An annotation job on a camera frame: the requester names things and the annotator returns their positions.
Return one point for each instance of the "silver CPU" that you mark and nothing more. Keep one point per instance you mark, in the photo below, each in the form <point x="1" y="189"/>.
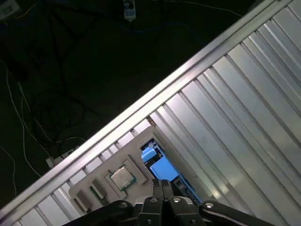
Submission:
<point x="122" y="177"/>

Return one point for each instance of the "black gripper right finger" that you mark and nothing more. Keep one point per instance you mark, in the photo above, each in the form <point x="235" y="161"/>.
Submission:
<point x="181" y="212"/>

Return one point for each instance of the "green RAM stick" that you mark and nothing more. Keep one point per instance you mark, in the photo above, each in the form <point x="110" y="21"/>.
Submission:
<point x="97" y="195"/>

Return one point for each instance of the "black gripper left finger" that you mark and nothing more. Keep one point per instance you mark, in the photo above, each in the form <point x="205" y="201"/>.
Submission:
<point x="150" y="212"/>

